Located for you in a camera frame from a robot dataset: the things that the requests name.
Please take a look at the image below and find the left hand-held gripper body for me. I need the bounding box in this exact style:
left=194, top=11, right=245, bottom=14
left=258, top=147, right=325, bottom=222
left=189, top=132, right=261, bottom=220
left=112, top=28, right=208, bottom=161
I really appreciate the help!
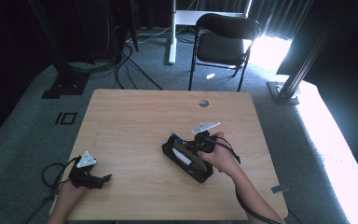
left=68, top=150, right=104, bottom=190

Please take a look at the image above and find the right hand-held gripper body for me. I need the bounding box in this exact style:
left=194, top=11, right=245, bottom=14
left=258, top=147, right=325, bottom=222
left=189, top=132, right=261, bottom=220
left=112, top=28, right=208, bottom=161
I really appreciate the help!
left=191, top=120, right=222, bottom=154

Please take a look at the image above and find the black pencil case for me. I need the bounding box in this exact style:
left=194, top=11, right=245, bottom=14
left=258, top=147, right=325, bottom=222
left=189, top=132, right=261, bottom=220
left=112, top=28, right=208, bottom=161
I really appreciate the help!
left=161, top=133, right=214, bottom=184

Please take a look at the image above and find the person's right hand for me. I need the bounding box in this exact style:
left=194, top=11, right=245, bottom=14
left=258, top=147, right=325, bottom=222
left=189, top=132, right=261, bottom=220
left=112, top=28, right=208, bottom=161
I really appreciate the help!
left=198, top=132, right=242, bottom=175

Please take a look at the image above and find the person's left hand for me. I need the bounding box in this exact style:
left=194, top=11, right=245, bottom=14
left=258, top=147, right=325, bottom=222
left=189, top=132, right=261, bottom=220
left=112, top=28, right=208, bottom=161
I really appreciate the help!
left=56, top=179, right=89, bottom=202

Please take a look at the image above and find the white flat stick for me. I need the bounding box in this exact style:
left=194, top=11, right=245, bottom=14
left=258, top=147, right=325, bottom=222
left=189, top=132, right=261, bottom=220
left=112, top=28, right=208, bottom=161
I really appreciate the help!
left=172, top=147, right=193, bottom=166

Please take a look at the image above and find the black floor tape mark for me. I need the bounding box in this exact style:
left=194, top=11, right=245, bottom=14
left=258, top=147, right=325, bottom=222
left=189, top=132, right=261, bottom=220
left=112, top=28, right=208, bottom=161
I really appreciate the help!
left=54, top=111, right=78, bottom=126

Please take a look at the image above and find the grey tape piece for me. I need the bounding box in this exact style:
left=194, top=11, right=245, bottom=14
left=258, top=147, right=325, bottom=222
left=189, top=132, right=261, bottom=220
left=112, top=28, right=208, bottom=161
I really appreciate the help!
left=270, top=184, right=290, bottom=194

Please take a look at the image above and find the black folding chair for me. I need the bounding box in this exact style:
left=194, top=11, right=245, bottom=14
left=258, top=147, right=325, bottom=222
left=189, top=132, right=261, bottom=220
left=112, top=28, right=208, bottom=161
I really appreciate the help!
left=187, top=12, right=262, bottom=93

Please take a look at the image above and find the black metal stand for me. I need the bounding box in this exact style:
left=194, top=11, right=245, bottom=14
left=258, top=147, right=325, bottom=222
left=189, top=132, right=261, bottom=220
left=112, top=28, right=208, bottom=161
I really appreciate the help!
left=27, top=0, right=91, bottom=100
left=267, top=0, right=343, bottom=106

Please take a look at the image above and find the dark curtain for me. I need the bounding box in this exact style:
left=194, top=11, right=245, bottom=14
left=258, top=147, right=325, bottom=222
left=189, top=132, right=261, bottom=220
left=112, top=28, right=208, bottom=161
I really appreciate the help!
left=249, top=0, right=307, bottom=40

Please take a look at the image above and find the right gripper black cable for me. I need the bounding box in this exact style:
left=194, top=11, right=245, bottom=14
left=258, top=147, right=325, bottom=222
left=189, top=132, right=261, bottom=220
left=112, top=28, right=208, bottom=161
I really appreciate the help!
left=213, top=135, right=283, bottom=224

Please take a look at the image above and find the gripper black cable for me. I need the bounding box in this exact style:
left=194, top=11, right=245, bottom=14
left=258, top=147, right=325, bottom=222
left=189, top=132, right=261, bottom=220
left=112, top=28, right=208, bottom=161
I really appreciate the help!
left=24, top=156, right=81, bottom=224
left=213, top=135, right=283, bottom=224

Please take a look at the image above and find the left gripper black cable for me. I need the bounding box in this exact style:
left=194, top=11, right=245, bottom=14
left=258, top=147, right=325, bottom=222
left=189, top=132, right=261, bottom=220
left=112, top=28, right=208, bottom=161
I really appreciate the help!
left=24, top=156, right=81, bottom=224

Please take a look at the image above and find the black floor cable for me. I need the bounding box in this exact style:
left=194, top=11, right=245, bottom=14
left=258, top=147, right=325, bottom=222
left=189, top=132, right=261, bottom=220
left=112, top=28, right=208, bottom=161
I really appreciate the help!
left=114, top=43, right=165, bottom=91

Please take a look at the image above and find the white desk frame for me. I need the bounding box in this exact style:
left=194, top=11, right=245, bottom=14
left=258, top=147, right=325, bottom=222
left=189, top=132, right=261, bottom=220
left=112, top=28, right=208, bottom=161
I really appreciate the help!
left=167, top=0, right=254, bottom=66

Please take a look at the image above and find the white floor cable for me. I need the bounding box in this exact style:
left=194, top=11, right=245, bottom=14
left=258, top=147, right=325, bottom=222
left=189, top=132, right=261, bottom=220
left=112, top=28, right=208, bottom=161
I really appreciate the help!
left=126, top=25, right=172, bottom=45

